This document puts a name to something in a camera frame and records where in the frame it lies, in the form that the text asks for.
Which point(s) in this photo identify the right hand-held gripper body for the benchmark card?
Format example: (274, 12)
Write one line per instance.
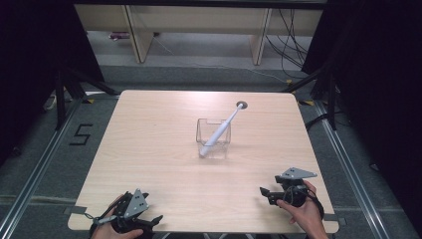
(293, 195)

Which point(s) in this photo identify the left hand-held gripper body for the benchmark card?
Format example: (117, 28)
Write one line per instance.
(136, 204)

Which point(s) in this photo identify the white electric toothbrush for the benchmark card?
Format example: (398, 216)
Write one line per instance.
(219, 132)

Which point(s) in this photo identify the clear plastic container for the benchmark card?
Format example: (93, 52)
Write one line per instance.
(207, 127)

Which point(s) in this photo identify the person's right hand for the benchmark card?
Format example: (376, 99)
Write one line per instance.
(307, 215)

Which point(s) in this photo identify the person's left hand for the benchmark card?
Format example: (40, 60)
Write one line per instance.
(106, 232)

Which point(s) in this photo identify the grey tape strip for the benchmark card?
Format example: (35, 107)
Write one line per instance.
(74, 210)
(335, 219)

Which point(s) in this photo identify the yellow tape piece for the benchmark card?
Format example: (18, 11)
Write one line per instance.
(289, 81)
(307, 103)
(89, 101)

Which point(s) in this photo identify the black metal stand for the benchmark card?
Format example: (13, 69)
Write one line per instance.
(60, 99)
(331, 99)

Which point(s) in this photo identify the pink thing on floor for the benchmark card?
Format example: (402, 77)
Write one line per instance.
(118, 35)

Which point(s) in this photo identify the metal floor rail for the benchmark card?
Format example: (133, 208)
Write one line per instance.
(351, 172)
(36, 172)

